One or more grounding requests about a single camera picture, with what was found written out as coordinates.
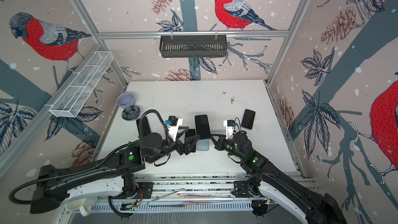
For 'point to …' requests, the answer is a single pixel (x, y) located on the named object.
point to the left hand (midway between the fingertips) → (194, 135)
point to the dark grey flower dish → (130, 113)
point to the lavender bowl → (125, 99)
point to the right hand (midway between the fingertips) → (208, 138)
